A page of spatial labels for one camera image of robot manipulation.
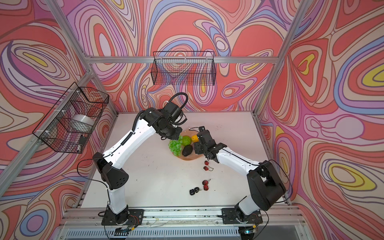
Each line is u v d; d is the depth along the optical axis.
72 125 0.72
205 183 0.84
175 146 0.80
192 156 0.93
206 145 0.66
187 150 0.92
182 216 0.75
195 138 0.97
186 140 0.96
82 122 0.70
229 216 0.73
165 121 0.55
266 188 0.43
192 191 0.80
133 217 0.73
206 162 0.91
